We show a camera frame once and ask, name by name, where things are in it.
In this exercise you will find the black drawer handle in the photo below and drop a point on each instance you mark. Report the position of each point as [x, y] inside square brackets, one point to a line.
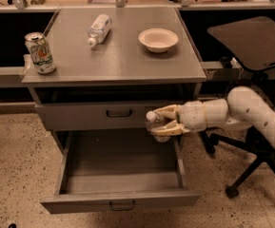
[121, 113]
[122, 206]

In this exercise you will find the closed upper grey drawer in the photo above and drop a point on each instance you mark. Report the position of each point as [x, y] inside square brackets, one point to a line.
[92, 115]

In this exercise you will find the open lower grey drawer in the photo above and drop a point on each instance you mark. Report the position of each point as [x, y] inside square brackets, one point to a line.
[100, 166]

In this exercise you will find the black lower drawer handle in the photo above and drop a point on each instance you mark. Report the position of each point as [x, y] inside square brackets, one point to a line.
[122, 206]

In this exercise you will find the black office chair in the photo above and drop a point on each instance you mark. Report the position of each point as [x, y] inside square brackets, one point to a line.
[252, 42]

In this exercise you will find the black upper drawer handle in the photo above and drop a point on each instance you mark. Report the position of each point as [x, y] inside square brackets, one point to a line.
[121, 113]

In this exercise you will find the grey drawer cabinet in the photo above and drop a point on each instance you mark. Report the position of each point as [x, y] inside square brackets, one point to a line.
[121, 68]

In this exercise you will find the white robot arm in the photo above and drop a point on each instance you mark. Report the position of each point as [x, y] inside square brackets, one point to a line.
[242, 108]

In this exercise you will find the white paper bowl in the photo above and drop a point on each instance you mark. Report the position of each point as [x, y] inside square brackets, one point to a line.
[158, 40]

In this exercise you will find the green white soda can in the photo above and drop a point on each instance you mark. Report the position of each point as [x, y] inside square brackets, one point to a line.
[40, 53]

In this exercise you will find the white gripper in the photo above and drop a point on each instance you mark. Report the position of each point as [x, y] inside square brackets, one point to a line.
[192, 115]

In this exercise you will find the labelled clear water bottle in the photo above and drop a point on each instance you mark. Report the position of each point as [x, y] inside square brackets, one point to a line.
[99, 30]

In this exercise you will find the crinkled clear water bottle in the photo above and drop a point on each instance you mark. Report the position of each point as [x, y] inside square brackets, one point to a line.
[153, 120]

